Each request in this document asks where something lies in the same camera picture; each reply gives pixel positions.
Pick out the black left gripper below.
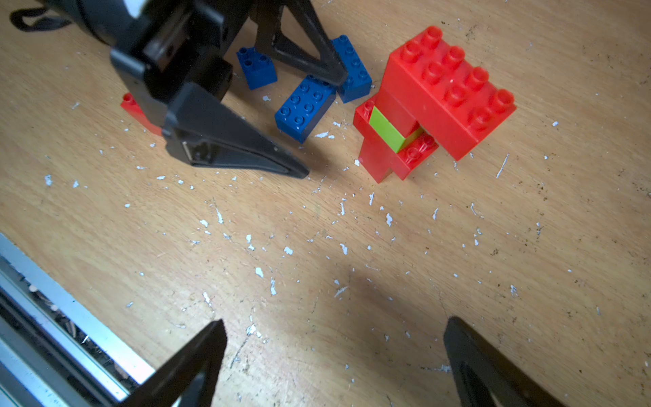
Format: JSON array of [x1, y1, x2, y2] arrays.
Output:
[[110, 0, 349, 179]]

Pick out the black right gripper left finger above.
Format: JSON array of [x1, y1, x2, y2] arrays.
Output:
[[120, 320, 227, 406]]

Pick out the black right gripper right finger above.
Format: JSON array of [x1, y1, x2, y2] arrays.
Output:
[[443, 316, 562, 406]]

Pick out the green square brick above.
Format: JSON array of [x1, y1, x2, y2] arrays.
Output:
[[370, 107, 424, 153]]

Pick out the red long brick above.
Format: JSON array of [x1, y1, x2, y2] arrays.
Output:
[[354, 97, 438, 183], [381, 25, 516, 161]]

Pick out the small red base brick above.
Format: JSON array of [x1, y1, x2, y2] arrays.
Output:
[[359, 137, 397, 183]]

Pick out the small red square brick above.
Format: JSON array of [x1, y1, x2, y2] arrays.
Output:
[[376, 88, 420, 138]]

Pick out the small blue square brick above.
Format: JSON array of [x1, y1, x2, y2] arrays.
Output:
[[237, 47, 277, 90]]

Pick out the blue long brick near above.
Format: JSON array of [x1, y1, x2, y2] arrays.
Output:
[[275, 76, 337, 143]]

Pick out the blue long brick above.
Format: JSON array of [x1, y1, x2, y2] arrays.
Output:
[[332, 35, 372, 103], [275, 76, 337, 143]]

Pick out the red tall square brick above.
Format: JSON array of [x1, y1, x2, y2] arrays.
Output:
[[120, 93, 161, 136]]

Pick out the blue long brick far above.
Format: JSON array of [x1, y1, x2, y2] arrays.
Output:
[[332, 35, 372, 103]]

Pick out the aluminium front base rails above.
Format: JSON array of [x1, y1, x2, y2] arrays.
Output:
[[1, 237, 154, 406]]

